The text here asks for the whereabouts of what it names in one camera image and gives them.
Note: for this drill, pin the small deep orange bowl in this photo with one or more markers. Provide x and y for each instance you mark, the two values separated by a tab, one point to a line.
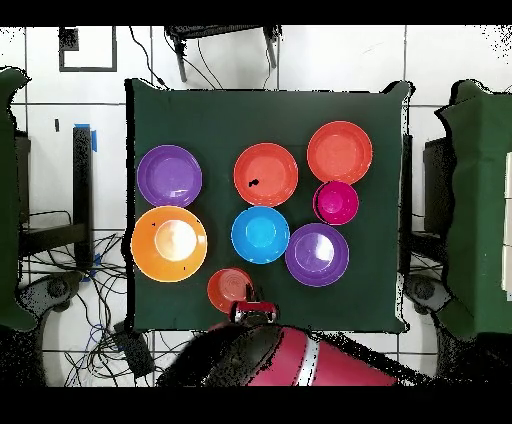
228	288

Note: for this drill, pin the blue plastic bowl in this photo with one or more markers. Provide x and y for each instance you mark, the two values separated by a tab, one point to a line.
260	234

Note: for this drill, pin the purple plastic bowl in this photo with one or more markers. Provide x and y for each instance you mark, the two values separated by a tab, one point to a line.
169	176
316	256

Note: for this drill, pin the pink plastic bowl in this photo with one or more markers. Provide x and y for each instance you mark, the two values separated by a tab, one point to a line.
336	202

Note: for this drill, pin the wide red-orange bowl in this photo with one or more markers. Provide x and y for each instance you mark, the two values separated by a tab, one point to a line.
340	152
272	168

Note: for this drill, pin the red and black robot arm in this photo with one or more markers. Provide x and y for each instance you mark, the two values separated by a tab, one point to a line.
300	356

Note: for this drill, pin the large yellow-orange bowl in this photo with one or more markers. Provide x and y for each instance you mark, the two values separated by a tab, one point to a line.
144	244

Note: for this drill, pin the black power brick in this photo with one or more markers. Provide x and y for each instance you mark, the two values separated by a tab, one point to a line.
134	352

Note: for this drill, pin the dark green tablecloth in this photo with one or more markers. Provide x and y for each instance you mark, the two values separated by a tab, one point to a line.
240	116

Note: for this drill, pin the blue tape strip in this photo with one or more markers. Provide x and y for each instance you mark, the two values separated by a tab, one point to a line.
94	142

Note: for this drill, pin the green cloth covered table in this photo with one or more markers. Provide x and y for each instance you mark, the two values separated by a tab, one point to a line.
476	200
8	200

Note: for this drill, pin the black metal chair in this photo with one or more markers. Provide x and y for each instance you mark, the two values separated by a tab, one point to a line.
216	31

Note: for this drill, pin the black table frame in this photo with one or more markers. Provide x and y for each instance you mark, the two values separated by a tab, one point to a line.
82	180

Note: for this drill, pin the black square frame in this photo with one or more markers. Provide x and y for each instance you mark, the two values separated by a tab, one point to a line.
68	40

